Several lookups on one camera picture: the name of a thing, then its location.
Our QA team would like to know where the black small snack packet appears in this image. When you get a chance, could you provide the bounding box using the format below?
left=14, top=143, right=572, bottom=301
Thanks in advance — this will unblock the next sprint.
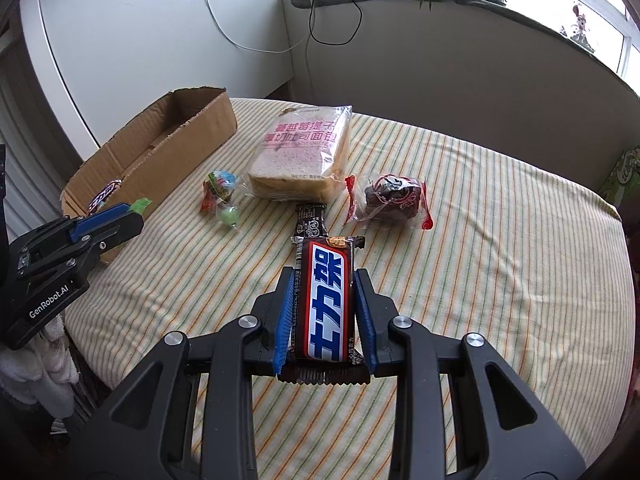
left=292, top=203, right=328, bottom=243

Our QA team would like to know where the white cabinet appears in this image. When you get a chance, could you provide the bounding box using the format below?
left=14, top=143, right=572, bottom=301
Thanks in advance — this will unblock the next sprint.
left=20, top=0, right=298, bottom=158

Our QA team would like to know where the green candy packet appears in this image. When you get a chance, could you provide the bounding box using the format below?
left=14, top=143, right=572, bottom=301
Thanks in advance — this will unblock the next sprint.
left=128, top=197, right=152, bottom=216

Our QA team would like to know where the green patterned bag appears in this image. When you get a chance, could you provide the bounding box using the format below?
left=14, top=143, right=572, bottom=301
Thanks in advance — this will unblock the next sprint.
left=598, top=145, right=640, bottom=207

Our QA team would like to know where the dark window sill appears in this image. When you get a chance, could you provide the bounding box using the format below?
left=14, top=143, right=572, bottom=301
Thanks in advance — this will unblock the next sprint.
left=290, top=0, right=640, bottom=106

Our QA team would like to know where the Snickers bar in box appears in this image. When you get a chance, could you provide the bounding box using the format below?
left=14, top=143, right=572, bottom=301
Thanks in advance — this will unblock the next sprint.
left=88, top=179, right=122, bottom=214

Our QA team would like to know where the white towel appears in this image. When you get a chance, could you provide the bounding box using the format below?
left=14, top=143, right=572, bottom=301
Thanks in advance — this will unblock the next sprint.
left=1, top=314, right=79, bottom=419

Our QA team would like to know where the striped tablecloth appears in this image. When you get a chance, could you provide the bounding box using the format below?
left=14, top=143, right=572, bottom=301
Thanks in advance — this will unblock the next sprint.
left=63, top=96, right=637, bottom=480

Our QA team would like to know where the red chocolate cake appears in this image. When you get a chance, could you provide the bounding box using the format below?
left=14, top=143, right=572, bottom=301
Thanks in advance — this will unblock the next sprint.
left=345, top=174, right=434, bottom=231

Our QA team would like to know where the brown cardboard box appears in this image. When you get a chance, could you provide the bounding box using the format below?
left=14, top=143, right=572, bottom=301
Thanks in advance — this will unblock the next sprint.
left=60, top=84, right=240, bottom=266

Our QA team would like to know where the white cable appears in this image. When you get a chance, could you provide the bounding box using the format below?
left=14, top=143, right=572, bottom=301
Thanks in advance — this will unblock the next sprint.
left=192, top=0, right=314, bottom=57

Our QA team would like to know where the brown Snickers bar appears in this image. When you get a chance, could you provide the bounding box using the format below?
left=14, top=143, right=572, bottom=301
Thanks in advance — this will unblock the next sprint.
left=273, top=236, right=370, bottom=385

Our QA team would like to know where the colourful jelly candy bag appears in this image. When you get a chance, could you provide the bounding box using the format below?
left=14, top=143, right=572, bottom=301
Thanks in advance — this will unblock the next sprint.
left=200, top=170, right=240, bottom=229

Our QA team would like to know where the packaged sliced bread loaf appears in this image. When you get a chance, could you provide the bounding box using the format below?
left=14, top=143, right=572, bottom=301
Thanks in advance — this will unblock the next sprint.
left=243, top=105, right=352, bottom=204

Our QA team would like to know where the black cable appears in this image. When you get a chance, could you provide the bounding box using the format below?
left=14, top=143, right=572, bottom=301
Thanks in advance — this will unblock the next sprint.
left=307, top=0, right=365, bottom=47

